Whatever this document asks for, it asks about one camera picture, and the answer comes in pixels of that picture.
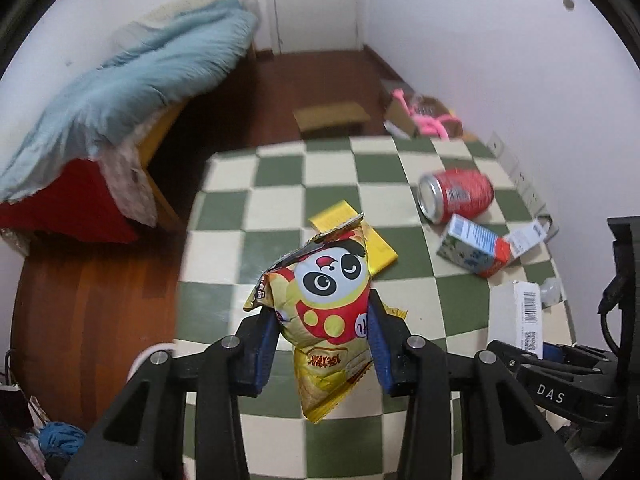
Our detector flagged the yellow panda snack packet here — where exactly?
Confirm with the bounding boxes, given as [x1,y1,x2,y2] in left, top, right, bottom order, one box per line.
[243,212,408,425]

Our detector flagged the red bed sheet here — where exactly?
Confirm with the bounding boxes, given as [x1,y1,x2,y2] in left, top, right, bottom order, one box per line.
[0,157,141,243]

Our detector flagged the blue jacket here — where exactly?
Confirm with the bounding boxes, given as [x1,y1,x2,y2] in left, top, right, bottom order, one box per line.
[40,422,88,458]

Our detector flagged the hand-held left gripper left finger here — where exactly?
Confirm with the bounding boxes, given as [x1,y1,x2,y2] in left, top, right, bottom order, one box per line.
[62,307,283,480]

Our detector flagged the light blue duvet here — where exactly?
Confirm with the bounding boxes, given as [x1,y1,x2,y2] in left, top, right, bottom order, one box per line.
[0,0,258,203]

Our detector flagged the pink plush toy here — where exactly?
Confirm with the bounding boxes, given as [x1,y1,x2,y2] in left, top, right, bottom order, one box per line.
[392,89,463,138]

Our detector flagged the clear plastic wrapper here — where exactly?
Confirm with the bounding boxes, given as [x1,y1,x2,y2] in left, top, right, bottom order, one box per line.
[537,277,566,308]

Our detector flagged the blue white drink carton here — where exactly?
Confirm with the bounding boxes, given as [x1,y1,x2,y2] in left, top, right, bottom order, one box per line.
[436,214,513,279]

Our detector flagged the cream headboard cushion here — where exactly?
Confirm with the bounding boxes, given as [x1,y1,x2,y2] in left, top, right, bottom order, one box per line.
[112,0,258,41]

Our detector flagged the row of wall sockets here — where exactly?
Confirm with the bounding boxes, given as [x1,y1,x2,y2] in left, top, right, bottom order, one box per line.
[487,132,548,216]

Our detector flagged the small cardboard stool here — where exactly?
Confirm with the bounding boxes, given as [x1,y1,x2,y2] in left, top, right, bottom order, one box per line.
[292,101,371,138]

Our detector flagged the green checkered tablecloth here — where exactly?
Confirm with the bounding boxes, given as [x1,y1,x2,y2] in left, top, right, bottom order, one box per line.
[175,135,576,480]

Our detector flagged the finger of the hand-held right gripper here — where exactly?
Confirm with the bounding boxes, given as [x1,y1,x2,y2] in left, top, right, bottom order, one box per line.
[542,344,621,396]
[487,339,623,428]

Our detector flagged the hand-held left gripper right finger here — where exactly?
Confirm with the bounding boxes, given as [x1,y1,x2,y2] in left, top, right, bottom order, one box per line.
[367,292,583,480]

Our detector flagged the grey diamond pattern mattress pad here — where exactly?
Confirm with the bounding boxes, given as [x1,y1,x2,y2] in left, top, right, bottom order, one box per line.
[102,140,158,226]

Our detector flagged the red drink can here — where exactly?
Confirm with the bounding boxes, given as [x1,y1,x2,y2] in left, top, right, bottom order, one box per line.
[417,169,495,224]

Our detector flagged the white barcode box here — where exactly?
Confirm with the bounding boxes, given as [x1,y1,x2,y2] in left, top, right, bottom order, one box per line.
[487,281,543,356]

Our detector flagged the wooden bed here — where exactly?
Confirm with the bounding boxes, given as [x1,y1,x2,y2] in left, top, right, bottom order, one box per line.
[0,0,261,243]

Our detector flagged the white door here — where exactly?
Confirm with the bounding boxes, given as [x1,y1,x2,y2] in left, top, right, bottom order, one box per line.
[265,0,366,56]

